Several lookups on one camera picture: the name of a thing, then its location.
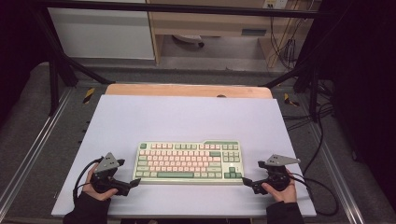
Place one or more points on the light wooden desk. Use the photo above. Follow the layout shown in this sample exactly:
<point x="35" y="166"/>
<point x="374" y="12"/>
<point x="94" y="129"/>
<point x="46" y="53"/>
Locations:
<point x="218" y="26"/>

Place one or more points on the white cabinet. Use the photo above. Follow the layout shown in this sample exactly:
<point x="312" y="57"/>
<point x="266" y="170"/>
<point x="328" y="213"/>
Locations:
<point x="102" y="34"/>

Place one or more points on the white board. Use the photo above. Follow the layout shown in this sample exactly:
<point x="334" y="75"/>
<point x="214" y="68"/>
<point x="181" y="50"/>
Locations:
<point x="186" y="119"/>

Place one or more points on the black metal frame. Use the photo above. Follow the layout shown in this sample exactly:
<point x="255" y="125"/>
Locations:
<point x="56" y="62"/>

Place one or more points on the office chair base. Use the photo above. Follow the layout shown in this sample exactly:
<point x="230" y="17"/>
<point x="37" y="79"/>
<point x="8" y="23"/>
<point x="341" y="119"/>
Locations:
<point x="190" y="39"/>

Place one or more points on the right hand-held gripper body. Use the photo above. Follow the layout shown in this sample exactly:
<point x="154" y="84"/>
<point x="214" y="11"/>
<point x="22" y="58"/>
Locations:
<point x="277" y="174"/>

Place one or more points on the yellow and black tape strip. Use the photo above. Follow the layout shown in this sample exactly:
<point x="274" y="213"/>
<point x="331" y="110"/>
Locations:
<point x="88" y="95"/>
<point x="290" y="100"/>

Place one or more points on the aluminium rail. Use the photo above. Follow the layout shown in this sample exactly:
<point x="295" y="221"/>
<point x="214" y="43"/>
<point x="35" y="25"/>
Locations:
<point x="34" y="149"/>
<point x="337" y="174"/>

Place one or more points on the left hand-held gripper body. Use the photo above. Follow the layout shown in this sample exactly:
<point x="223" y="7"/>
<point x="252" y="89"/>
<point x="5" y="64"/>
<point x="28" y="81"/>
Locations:
<point x="107" y="174"/>

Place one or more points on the pink and green keyboard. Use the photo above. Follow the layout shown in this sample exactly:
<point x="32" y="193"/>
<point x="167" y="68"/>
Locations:
<point x="186" y="163"/>

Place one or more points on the white wall socket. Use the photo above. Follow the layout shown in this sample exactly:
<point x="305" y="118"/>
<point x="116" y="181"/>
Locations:
<point x="275" y="3"/>

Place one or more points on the person's left hand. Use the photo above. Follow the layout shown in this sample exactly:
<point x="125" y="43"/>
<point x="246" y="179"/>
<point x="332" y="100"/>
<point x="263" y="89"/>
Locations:
<point x="93" y="191"/>

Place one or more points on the wooden table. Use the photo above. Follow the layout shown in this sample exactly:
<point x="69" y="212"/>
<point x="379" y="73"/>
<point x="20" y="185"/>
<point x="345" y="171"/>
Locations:
<point x="174" y="90"/>

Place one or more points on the person's right hand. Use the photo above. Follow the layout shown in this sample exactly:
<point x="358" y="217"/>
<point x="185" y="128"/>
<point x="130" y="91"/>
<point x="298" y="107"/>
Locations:
<point x="285" y="194"/>

